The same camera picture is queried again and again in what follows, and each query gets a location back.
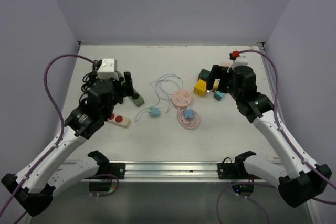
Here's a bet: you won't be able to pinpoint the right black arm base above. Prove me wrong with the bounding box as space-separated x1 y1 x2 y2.
217 151 259 182

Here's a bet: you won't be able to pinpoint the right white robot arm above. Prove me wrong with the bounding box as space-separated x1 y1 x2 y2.
206 65 332 208

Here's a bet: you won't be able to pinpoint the beige cube adapter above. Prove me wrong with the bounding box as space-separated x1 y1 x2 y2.
212 80 219 92

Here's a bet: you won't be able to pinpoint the dark green cube adapter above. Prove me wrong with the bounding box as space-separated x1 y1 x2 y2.
197 69 211 82

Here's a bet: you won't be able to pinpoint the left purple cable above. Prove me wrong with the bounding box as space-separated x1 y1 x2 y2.
0 54 99 224

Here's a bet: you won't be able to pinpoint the aluminium frame rail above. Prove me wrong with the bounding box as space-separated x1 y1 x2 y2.
34 159 310 183

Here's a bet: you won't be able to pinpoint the pink cube adapter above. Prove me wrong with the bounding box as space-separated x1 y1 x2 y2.
220 62 232 69

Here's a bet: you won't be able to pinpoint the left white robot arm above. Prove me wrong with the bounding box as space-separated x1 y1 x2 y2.
1 72 134 217

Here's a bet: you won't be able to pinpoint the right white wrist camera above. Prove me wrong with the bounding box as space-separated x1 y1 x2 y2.
229 51 248 70

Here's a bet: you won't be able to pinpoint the blue charger cube front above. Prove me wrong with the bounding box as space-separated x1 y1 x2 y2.
149 106 161 117

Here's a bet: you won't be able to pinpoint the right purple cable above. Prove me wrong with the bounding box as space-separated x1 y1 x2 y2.
238 49 336 205

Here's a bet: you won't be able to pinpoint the purple cable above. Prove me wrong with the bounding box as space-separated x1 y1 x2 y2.
238 49 336 205
0 54 99 224

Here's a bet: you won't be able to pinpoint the black cord of green strip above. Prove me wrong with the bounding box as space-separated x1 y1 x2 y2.
81 60 102 93

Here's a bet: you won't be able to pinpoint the beige power strip red sockets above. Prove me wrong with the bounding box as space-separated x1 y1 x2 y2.
108 113 131 128

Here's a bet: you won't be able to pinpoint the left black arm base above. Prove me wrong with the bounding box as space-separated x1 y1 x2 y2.
88 151 125 197

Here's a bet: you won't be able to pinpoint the green power strip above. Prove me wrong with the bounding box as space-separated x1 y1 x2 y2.
117 72 144 107

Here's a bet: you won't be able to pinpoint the pink round charging base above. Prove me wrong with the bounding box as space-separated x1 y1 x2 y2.
171 90 192 110

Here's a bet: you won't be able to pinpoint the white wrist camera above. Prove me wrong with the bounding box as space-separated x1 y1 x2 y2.
229 51 248 70
97 58 119 80

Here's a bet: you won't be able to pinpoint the teal charger cube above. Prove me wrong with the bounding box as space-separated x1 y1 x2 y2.
213 91 225 101

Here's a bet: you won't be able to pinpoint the yellow cube adapter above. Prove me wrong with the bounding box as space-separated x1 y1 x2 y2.
193 79 207 97

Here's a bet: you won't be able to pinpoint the light blue coiled cable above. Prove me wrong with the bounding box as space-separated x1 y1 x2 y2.
135 73 184 122

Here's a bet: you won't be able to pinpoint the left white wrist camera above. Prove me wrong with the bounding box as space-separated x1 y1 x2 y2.
97 58 119 80

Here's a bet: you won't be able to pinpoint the blue charger cube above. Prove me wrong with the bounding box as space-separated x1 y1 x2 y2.
149 106 161 117
184 109 194 119

